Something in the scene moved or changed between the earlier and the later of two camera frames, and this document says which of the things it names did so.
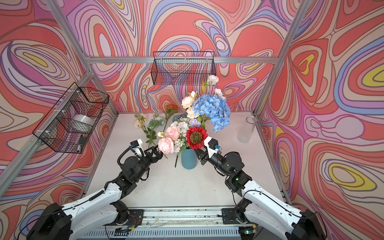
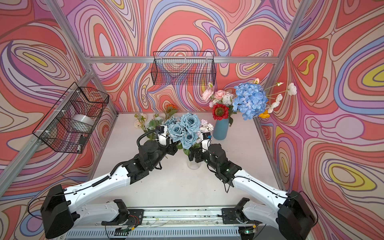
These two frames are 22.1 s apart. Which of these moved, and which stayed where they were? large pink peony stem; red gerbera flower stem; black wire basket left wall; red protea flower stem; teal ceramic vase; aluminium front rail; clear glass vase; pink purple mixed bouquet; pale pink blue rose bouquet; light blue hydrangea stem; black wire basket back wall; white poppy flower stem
Moved: large pink peony stem; red gerbera flower stem; white poppy flower stem; light blue hydrangea stem; pink purple mixed bouquet; teal ceramic vase; clear glass vase
Stayed: black wire basket left wall; pale pink blue rose bouquet; black wire basket back wall; aluminium front rail; red protea flower stem
